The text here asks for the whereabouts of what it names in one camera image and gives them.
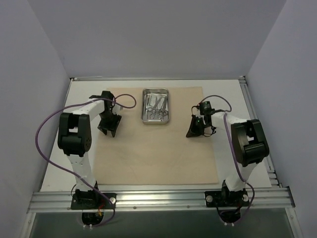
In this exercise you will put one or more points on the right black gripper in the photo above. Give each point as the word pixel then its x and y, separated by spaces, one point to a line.
pixel 194 127

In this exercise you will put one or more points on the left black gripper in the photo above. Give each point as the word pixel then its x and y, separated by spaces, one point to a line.
pixel 110 122

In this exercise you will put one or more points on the beige surgical wrap cloth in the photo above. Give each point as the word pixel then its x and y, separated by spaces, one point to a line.
pixel 145 154

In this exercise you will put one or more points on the stainless steel instrument tray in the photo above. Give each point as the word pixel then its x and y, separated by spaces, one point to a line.
pixel 158 119

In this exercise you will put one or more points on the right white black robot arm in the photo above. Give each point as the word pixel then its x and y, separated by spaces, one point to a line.
pixel 246 138

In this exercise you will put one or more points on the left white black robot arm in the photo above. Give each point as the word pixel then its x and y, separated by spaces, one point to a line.
pixel 75 139

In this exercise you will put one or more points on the steel surgical scissors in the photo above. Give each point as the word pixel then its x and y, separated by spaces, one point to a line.
pixel 153 103

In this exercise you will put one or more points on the steel forceps clamp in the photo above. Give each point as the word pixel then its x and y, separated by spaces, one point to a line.
pixel 162 111

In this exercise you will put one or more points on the steel needle holder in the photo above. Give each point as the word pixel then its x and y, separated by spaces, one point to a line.
pixel 153 112

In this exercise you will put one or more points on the green white suture packet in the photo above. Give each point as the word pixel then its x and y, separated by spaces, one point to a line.
pixel 156 94

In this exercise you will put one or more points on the back aluminium rail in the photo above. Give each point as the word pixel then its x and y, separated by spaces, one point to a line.
pixel 188 77

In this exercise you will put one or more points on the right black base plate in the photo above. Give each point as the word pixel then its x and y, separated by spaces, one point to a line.
pixel 226 198

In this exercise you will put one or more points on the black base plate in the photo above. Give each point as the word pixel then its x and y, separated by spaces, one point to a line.
pixel 88 200
pixel 226 198

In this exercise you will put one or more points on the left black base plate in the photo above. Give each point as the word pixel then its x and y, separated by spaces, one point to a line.
pixel 88 200

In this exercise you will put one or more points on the front aluminium rail frame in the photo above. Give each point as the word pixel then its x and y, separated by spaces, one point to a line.
pixel 160 200

